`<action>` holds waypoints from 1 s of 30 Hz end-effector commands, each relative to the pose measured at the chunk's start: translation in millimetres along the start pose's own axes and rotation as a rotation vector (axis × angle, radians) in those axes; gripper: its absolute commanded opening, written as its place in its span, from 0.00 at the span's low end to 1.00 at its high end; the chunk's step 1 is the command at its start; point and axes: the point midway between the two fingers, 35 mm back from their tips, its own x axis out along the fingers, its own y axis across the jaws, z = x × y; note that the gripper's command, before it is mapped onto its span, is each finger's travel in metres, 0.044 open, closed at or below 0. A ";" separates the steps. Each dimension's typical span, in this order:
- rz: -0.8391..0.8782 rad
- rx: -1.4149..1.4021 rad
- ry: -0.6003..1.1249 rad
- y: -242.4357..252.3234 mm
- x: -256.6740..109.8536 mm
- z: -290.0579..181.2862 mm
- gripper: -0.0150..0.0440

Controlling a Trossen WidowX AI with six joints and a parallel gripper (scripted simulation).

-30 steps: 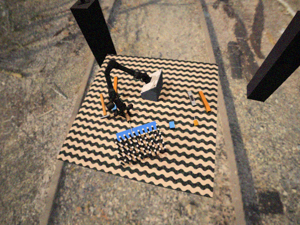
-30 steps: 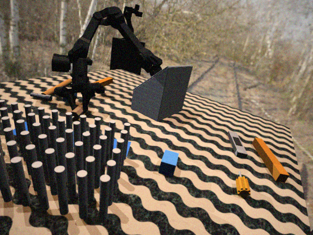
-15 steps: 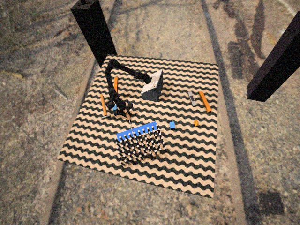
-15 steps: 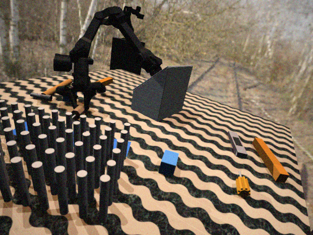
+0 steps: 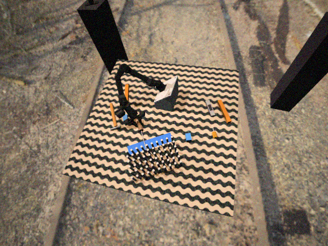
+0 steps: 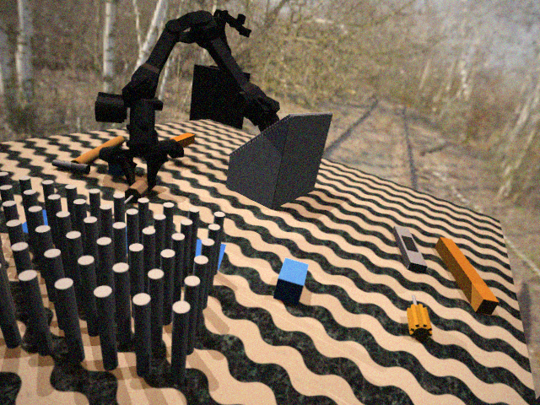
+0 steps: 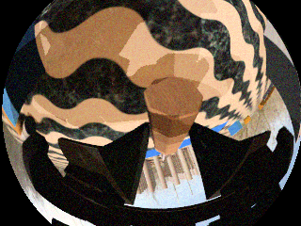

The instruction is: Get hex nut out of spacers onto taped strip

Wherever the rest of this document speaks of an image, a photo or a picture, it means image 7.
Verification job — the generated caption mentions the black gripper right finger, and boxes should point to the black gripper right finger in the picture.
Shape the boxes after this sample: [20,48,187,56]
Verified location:
[188,122,271,200]

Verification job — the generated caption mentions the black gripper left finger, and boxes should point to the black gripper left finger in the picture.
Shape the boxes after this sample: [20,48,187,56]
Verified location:
[57,121,151,204]

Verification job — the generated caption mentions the orange rectangular bar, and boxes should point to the orange rectangular bar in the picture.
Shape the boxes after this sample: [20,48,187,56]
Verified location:
[259,86,275,109]

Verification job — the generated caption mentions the blue flat strip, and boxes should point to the blue flat strip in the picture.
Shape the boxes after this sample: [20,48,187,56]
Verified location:
[146,121,227,158]

